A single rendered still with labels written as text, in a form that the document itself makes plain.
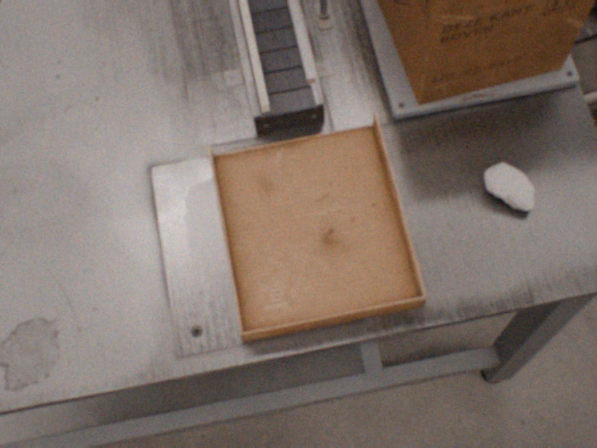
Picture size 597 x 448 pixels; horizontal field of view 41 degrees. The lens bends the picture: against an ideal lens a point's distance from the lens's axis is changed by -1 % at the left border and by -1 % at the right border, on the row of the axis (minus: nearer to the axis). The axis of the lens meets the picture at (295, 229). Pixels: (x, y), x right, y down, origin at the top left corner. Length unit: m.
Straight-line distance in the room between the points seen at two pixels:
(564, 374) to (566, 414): 0.10
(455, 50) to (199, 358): 0.56
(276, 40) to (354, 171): 0.24
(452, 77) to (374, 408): 0.97
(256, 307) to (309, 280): 0.09
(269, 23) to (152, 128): 0.25
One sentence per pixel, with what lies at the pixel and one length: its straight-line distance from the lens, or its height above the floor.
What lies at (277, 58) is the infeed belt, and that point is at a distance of 1.27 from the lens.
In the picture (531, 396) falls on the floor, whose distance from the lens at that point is 2.02.
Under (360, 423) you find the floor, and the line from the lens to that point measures 1.96.
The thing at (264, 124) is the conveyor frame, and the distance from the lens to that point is 1.24.
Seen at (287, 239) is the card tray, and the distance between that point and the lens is 1.18.
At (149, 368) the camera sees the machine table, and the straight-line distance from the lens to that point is 1.15.
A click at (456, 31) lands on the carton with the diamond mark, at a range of 1.13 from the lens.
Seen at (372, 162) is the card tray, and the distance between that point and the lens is 1.23.
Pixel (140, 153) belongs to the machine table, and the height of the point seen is 0.83.
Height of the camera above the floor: 1.93
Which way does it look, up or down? 68 degrees down
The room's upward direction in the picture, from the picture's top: 5 degrees counter-clockwise
